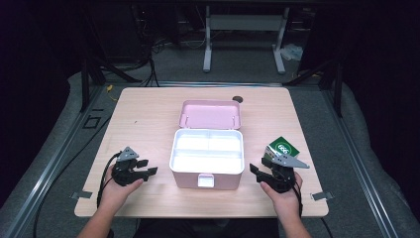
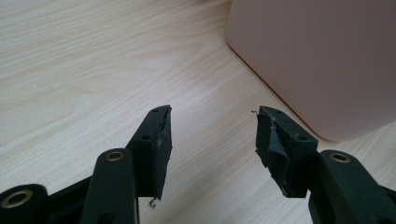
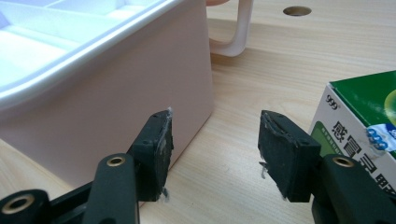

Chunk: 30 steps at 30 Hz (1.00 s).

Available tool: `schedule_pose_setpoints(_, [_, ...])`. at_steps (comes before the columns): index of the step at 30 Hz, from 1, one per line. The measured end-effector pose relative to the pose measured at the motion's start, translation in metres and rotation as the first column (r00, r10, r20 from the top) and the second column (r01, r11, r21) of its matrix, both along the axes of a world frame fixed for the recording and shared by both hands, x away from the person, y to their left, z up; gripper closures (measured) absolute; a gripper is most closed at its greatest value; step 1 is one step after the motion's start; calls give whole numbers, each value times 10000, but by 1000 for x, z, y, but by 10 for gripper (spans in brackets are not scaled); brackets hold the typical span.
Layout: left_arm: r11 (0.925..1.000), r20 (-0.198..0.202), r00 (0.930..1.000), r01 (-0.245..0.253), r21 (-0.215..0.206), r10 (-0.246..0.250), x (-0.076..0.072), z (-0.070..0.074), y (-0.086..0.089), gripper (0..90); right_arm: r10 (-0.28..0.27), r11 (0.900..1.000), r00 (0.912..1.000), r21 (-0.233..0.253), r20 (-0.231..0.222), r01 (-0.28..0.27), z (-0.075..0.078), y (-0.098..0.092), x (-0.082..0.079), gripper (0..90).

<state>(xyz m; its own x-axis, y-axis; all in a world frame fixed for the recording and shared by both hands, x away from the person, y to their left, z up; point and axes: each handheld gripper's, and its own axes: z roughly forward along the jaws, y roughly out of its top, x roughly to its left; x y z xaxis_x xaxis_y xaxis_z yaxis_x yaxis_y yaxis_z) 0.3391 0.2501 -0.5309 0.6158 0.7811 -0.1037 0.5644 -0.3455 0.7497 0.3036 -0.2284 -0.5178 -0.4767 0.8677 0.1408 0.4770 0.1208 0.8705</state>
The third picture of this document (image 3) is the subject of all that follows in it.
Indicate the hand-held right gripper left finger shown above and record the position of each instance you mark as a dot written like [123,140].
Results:
[154,149]

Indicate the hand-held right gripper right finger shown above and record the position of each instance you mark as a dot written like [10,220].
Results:
[288,155]

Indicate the pink storage box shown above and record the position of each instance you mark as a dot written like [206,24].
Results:
[124,93]

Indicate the green and white medicine box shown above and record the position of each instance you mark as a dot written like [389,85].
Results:
[358,99]

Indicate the white inner tray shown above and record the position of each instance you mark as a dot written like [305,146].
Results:
[31,56]

